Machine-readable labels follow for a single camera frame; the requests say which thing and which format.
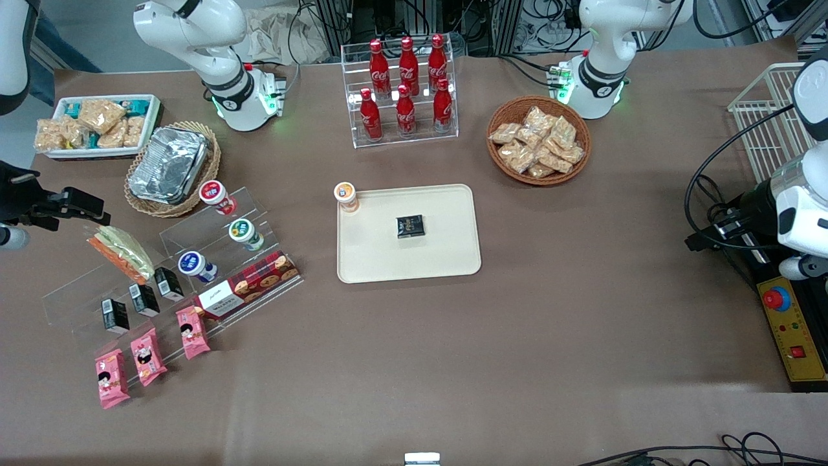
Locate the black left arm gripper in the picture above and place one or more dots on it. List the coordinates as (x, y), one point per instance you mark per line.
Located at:
(754, 205)

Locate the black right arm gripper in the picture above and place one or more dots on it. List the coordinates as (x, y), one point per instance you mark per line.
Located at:
(14, 191)

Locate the plastic triangle sandwich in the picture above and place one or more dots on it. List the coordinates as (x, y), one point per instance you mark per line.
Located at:
(123, 252)

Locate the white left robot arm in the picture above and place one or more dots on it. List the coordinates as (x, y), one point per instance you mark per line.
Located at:
(601, 39)

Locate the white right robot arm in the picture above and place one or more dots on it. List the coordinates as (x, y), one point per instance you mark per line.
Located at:
(220, 39)

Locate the beige plastic serving tray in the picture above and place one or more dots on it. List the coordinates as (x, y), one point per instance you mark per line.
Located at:
(440, 259)

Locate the light wicker basket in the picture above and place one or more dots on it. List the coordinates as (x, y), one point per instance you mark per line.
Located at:
(145, 206)

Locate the rice cracker snack pack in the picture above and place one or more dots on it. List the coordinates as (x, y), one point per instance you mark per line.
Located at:
(102, 114)
(134, 131)
(112, 136)
(58, 134)

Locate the clear acrylic tiered display stand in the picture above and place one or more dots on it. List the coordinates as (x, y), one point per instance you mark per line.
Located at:
(84, 291)

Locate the teal snack packet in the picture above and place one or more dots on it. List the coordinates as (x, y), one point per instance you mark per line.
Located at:
(72, 109)
(138, 106)

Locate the aluminium foil container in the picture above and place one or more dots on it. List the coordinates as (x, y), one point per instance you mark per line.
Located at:
(168, 165)

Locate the small black carton box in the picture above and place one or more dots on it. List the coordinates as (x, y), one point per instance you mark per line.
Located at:
(115, 316)
(169, 283)
(143, 299)

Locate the white plastic bin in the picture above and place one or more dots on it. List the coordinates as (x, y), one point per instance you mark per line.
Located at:
(153, 120)

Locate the blue lid yogurt cup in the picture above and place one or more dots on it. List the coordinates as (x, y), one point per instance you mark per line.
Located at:
(192, 262)

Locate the yellow emergency stop control box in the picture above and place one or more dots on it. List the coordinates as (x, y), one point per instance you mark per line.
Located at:
(792, 336)

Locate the red lid yogurt cup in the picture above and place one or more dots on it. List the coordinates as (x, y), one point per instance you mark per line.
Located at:
(212, 192)

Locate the brown table cloth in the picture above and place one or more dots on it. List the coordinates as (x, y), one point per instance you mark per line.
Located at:
(582, 291)

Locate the pink snack packet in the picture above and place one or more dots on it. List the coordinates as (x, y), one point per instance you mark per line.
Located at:
(111, 380)
(148, 357)
(193, 333)

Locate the clear wrapped pastry pack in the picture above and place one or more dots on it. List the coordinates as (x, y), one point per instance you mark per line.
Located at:
(572, 154)
(554, 160)
(504, 133)
(563, 131)
(537, 121)
(541, 170)
(517, 155)
(529, 138)

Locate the green lid yogurt cup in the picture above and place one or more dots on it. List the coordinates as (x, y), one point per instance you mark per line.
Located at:
(241, 230)

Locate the red plaid cookie box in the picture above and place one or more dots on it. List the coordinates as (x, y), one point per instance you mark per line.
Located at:
(259, 278)

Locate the brown round wicker basket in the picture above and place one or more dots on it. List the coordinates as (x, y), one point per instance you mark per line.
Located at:
(511, 110)

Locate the crumpled beige paper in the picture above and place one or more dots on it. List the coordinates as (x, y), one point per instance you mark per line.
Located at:
(278, 35)

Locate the orange lid yogurt cup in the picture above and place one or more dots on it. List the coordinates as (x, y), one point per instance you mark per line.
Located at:
(345, 193)

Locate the red cola bottle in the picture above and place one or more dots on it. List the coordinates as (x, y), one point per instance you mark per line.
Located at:
(438, 61)
(406, 113)
(443, 107)
(409, 65)
(370, 116)
(379, 68)

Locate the small black square packet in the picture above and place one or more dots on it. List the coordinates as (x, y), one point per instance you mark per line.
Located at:
(410, 226)

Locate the clear acrylic bottle rack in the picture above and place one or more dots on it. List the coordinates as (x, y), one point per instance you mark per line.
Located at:
(420, 139)

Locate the aluminium frame rack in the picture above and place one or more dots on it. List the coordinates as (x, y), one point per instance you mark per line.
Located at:
(333, 26)

